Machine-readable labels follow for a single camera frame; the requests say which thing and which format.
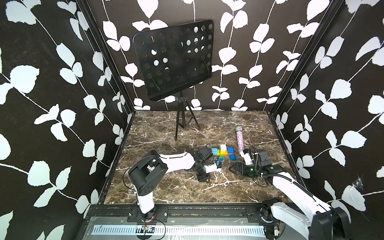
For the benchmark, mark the black perforated music stand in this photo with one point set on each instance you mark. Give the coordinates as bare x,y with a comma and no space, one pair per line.
174,59

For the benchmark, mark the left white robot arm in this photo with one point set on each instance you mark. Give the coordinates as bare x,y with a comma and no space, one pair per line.
148,172

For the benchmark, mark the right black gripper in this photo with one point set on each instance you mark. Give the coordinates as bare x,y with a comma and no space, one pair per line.
238,168

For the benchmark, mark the purple glitter microphone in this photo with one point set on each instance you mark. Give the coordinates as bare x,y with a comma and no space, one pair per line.
240,139

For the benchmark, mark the black front mounting rail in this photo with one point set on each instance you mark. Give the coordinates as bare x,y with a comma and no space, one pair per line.
252,212

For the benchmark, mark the white slotted cable duct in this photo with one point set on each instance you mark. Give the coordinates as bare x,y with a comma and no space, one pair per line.
160,230

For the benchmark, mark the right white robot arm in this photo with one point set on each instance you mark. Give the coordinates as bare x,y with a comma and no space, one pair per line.
314,219

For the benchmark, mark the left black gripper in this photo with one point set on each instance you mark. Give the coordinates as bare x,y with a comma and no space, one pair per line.
204,178

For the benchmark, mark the blue lego brick pair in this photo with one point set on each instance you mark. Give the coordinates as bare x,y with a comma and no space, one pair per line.
230,151

